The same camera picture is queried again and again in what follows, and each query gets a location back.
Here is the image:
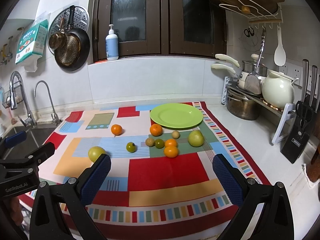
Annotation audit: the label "small yellow-brown fruit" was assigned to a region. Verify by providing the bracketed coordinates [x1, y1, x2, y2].
[171, 131, 180, 139]

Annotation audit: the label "blue white soap dispenser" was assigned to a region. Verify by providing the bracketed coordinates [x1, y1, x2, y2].
[105, 24, 119, 61]

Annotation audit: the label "green apple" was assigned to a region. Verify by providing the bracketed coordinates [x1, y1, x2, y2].
[188, 130, 204, 147]
[88, 146, 106, 163]

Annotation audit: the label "cream pan handle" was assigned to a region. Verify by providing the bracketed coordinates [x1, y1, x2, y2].
[211, 63, 236, 75]
[215, 54, 240, 68]

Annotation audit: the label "round metal steamer rack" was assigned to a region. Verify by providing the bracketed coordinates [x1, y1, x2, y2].
[47, 6, 89, 43]

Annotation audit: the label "white ceramic pot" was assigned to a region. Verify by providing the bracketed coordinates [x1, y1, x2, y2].
[262, 70, 299, 109]

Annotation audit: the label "upper cream pan handle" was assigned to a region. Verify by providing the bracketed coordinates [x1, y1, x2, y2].
[215, 54, 240, 68]

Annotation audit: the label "tall chrome kitchen faucet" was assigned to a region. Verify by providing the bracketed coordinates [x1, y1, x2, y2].
[9, 70, 38, 128]

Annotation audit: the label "green tangerine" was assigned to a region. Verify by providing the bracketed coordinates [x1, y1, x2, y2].
[155, 139, 165, 149]
[126, 142, 137, 153]

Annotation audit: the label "lower cream pan handle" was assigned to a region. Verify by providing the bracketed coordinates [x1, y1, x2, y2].
[211, 63, 236, 75]

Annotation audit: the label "black frying pan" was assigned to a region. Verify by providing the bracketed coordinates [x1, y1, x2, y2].
[54, 5, 90, 72]

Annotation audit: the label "white metal pot shelf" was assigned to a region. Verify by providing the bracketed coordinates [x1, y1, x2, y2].
[221, 76, 296, 145]

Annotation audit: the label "dark brown window frame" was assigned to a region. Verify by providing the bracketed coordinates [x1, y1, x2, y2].
[92, 0, 227, 62]

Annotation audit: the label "wire sink basket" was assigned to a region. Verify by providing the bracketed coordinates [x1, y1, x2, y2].
[2, 81, 25, 110]

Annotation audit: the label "steel pot with lid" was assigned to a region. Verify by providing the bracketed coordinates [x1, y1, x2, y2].
[238, 54, 267, 89]

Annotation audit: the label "metal spatula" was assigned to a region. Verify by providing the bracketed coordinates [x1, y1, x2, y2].
[244, 26, 266, 95]

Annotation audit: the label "colourful patchwork table cloth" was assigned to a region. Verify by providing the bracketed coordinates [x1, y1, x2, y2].
[18, 101, 272, 240]

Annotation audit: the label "teal tissue package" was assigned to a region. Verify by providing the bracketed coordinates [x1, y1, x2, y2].
[15, 19, 48, 66]

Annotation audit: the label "small orange tangerine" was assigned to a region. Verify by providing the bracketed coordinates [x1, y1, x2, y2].
[165, 138, 177, 147]

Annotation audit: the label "black scissors on hook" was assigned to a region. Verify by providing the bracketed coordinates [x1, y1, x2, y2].
[244, 27, 255, 38]

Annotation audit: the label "stainless steel stockpot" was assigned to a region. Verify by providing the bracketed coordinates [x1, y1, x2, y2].
[226, 89, 261, 121]

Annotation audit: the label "green plate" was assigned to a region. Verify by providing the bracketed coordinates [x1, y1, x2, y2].
[150, 103, 203, 129]

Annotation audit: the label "white rice paddle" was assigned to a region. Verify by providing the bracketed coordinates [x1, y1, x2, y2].
[274, 25, 286, 66]

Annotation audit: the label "white wire wall rack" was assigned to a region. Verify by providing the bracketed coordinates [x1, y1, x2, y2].
[219, 0, 283, 29]

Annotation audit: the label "black knife block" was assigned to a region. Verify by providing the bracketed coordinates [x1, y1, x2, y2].
[281, 59, 319, 164]

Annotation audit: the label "small copper saucepan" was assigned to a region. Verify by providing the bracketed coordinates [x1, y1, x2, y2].
[48, 17, 66, 50]

